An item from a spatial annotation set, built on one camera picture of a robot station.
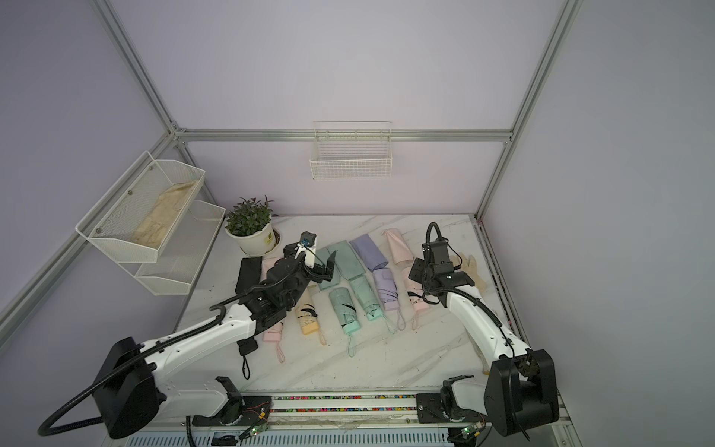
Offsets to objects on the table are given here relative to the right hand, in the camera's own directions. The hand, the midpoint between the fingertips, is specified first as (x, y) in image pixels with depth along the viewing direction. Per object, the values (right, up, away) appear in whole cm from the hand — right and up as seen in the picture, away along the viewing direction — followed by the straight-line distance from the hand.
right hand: (423, 272), depth 87 cm
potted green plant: (-59, +16, +8) cm, 62 cm away
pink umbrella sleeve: (-56, +1, +16) cm, 58 cm away
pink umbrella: (0, -11, +6) cm, 13 cm away
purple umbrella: (-11, -5, +11) cm, 16 cm away
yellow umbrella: (-37, -15, +1) cm, 40 cm away
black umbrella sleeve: (-62, -2, +15) cm, 64 cm away
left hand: (-32, +8, -8) cm, 34 cm away
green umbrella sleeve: (-27, +4, -17) cm, 32 cm away
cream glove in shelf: (-77, +15, -10) cm, 79 cm away
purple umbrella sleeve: (-17, +6, +21) cm, 27 cm away
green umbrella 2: (-18, -10, +7) cm, 21 cm away
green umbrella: (-25, -13, +2) cm, 28 cm away
